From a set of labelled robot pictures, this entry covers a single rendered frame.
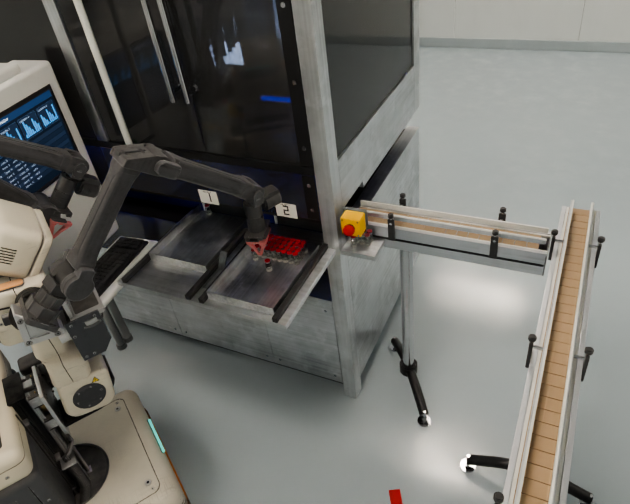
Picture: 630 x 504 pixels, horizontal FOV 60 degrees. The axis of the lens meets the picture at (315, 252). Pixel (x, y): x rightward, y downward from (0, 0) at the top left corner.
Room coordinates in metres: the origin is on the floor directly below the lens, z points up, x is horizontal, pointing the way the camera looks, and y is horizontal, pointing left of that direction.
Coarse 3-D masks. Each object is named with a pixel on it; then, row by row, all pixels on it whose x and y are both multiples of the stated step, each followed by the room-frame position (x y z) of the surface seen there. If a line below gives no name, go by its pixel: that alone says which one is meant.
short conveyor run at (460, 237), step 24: (384, 216) 1.61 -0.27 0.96; (408, 216) 1.63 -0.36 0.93; (432, 216) 1.61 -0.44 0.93; (456, 216) 1.54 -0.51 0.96; (504, 216) 1.49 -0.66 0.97; (408, 240) 1.54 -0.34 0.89; (432, 240) 1.50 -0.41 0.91; (456, 240) 1.45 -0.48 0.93; (480, 240) 1.43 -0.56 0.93; (504, 240) 1.41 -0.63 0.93; (528, 240) 1.36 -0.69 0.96; (504, 264) 1.37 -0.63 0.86; (528, 264) 1.33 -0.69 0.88
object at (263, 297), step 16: (240, 256) 1.58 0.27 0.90; (224, 272) 1.49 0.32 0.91; (240, 272) 1.52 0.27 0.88; (256, 272) 1.50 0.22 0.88; (272, 272) 1.49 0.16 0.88; (288, 272) 1.48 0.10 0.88; (208, 288) 1.42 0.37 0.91; (224, 288) 1.44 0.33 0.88; (240, 288) 1.43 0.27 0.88; (256, 288) 1.42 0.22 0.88; (272, 288) 1.40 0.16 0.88; (288, 288) 1.36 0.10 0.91; (240, 304) 1.34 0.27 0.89; (256, 304) 1.30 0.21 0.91; (272, 304) 1.33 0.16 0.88
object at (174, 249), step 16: (192, 224) 1.87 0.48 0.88; (208, 224) 1.85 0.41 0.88; (224, 224) 1.83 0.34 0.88; (240, 224) 1.82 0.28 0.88; (176, 240) 1.77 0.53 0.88; (192, 240) 1.76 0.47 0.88; (208, 240) 1.74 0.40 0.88; (224, 240) 1.72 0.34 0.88; (160, 256) 1.64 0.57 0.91; (176, 256) 1.67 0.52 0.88; (192, 256) 1.65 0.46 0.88; (208, 256) 1.64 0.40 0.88
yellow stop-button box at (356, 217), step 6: (348, 210) 1.58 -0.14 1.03; (354, 210) 1.58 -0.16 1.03; (360, 210) 1.57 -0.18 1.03; (366, 210) 1.57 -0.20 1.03; (342, 216) 1.55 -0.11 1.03; (348, 216) 1.54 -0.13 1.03; (354, 216) 1.54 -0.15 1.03; (360, 216) 1.53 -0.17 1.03; (366, 216) 1.56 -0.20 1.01; (342, 222) 1.54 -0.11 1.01; (348, 222) 1.53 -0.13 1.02; (354, 222) 1.52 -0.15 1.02; (360, 222) 1.52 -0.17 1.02; (366, 222) 1.56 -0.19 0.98; (342, 228) 1.54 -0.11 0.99; (354, 228) 1.52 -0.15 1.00; (360, 228) 1.51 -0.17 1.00; (354, 234) 1.52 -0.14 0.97; (360, 234) 1.51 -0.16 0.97
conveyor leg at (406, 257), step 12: (408, 252) 1.58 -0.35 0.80; (408, 264) 1.58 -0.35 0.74; (408, 276) 1.58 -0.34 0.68; (408, 288) 1.58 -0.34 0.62; (408, 300) 1.58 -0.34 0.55; (408, 312) 1.58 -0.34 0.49; (408, 324) 1.58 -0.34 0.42; (408, 336) 1.58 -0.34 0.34; (408, 348) 1.58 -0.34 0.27; (408, 360) 1.58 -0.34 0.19
